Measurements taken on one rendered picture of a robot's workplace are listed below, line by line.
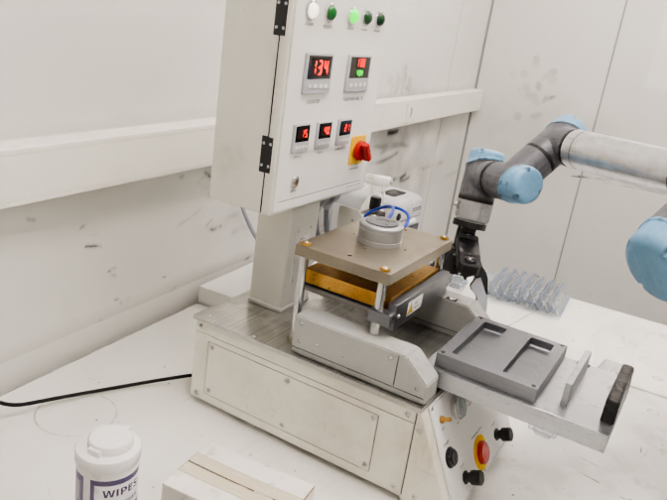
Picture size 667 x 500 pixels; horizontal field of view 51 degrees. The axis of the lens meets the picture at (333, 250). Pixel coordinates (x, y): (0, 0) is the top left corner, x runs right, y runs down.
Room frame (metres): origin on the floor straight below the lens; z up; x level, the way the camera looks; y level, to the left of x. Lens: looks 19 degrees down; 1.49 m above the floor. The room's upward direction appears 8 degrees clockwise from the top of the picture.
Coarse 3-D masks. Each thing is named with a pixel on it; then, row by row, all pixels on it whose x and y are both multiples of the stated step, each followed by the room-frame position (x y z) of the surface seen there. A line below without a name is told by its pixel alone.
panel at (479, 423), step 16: (448, 400) 1.02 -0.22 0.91; (432, 416) 0.96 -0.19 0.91; (448, 416) 1.01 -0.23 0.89; (480, 416) 1.11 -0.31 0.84; (496, 416) 1.16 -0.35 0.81; (448, 432) 0.99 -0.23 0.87; (464, 432) 1.04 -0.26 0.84; (480, 432) 1.09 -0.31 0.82; (448, 448) 0.97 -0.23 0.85; (464, 448) 1.02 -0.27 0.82; (496, 448) 1.12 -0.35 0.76; (448, 464) 0.96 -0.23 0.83; (464, 464) 1.00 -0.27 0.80; (480, 464) 1.05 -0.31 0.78; (448, 480) 0.94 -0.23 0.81; (464, 496) 0.97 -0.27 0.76
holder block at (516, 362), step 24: (456, 336) 1.09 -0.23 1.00; (480, 336) 1.13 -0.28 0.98; (504, 336) 1.12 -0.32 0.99; (528, 336) 1.13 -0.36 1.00; (456, 360) 1.00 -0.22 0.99; (480, 360) 1.01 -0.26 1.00; (504, 360) 1.02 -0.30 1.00; (528, 360) 1.07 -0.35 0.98; (552, 360) 1.05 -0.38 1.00; (504, 384) 0.96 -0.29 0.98; (528, 384) 0.95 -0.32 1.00
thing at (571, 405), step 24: (432, 360) 1.03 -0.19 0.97; (576, 360) 1.12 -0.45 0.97; (456, 384) 0.99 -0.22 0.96; (480, 384) 0.98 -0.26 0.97; (552, 384) 1.01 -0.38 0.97; (576, 384) 0.99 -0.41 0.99; (600, 384) 1.04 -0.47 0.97; (504, 408) 0.95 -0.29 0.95; (528, 408) 0.93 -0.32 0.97; (552, 408) 0.94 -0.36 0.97; (576, 408) 0.95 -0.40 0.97; (600, 408) 0.96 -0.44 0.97; (552, 432) 0.91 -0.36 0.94; (576, 432) 0.90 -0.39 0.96; (600, 432) 0.89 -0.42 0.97
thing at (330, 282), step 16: (320, 272) 1.13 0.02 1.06; (336, 272) 1.14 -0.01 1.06; (416, 272) 1.20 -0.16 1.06; (432, 272) 1.21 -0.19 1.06; (320, 288) 1.13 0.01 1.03; (336, 288) 1.11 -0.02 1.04; (352, 288) 1.09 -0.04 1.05; (368, 288) 1.09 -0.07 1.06; (400, 288) 1.11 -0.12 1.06; (352, 304) 1.09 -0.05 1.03; (368, 304) 1.08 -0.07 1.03; (384, 304) 1.06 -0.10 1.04
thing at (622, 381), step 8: (624, 368) 1.03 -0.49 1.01; (632, 368) 1.03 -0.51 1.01; (616, 376) 1.00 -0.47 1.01; (624, 376) 1.00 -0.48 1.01; (616, 384) 0.97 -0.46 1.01; (624, 384) 0.97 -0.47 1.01; (616, 392) 0.94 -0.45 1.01; (624, 392) 0.95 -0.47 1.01; (608, 400) 0.92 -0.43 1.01; (616, 400) 0.92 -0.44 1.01; (608, 408) 0.92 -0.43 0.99; (616, 408) 0.91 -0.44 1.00; (600, 416) 0.92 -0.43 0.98; (608, 416) 0.91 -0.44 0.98
